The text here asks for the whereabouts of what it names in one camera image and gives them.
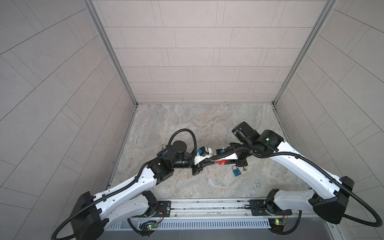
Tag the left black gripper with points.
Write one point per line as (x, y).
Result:
(196, 169)

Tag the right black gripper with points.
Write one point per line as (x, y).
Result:
(240, 163)

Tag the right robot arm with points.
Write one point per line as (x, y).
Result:
(329, 194)

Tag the aluminium mounting rail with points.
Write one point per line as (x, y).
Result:
(192, 208)

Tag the small blue padlock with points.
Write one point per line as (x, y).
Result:
(237, 172)

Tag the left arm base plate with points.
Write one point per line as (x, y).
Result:
(163, 209)

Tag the left green circuit board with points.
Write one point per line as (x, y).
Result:
(148, 226)

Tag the right green circuit board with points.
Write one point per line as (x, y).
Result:
(277, 225)

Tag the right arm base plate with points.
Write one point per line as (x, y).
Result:
(259, 208)

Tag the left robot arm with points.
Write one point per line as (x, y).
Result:
(93, 214)

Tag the green circuit board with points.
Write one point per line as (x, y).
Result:
(148, 226)
(277, 225)

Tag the white slotted cable duct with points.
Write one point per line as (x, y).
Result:
(212, 224)

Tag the red padlock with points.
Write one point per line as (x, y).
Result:
(221, 162)

